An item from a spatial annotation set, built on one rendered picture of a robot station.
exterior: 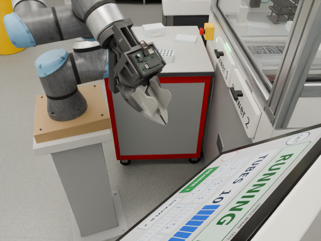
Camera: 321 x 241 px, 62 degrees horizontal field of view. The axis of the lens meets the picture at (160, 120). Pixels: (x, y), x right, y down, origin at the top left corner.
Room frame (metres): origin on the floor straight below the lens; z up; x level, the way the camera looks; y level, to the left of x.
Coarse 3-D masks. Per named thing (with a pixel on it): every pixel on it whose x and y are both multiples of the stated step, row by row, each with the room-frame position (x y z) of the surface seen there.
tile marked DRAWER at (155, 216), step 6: (174, 198) 0.31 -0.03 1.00; (180, 198) 0.29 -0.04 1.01; (168, 204) 0.29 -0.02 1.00; (174, 204) 0.28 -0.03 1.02; (162, 210) 0.28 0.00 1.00; (168, 210) 0.27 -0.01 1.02; (150, 216) 0.28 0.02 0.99; (156, 216) 0.26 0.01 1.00; (144, 222) 0.26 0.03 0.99; (150, 222) 0.25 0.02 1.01; (138, 228) 0.25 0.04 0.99; (144, 228) 0.24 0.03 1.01
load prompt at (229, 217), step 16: (304, 144) 0.29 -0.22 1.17; (272, 160) 0.28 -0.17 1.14; (288, 160) 0.26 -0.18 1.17; (256, 176) 0.25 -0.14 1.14; (272, 176) 0.23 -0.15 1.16; (240, 192) 0.22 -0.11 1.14; (256, 192) 0.21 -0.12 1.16; (224, 208) 0.20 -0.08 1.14; (240, 208) 0.18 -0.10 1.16; (208, 224) 0.18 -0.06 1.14; (224, 224) 0.16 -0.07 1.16; (192, 240) 0.16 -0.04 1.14; (208, 240) 0.15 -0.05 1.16
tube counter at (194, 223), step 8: (224, 192) 0.24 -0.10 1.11; (232, 192) 0.23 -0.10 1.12; (216, 200) 0.23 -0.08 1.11; (224, 200) 0.22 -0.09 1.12; (208, 208) 0.21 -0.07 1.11; (216, 208) 0.21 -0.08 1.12; (200, 216) 0.20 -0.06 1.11; (208, 216) 0.19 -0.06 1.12; (184, 224) 0.20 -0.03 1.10; (192, 224) 0.19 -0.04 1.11; (200, 224) 0.18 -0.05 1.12; (176, 232) 0.19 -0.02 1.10; (184, 232) 0.18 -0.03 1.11; (192, 232) 0.17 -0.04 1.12; (168, 240) 0.17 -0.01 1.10; (176, 240) 0.17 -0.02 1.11; (184, 240) 0.16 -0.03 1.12
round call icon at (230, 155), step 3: (240, 150) 0.41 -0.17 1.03; (228, 153) 0.42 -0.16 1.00; (231, 153) 0.41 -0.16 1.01; (234, 153) 0.40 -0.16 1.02; (225, 156) 0.41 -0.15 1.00; (228, 156) 0.40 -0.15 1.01; (231, 156) 0.39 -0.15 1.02; (222, 159) 0.40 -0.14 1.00; (225, 159) 0.39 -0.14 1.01; (228, 159) 0.38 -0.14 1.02; (219, 162) 0.39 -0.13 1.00
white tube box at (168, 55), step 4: (160, 48) 1.40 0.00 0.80; (156, 52) 1.36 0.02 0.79; (160, 52) 1.36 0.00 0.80; (164, 52) 1.36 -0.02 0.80; (168, 52) 1.37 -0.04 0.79; (172, 52) 1.36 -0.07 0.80; (164, 56) 1.32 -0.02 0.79; (168, 56) 1.31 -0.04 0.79; (172, 56) 1.31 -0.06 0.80; (164, 60) 1.32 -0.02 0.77; (168, 60) 1.31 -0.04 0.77; (172, 60) 1.31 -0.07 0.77
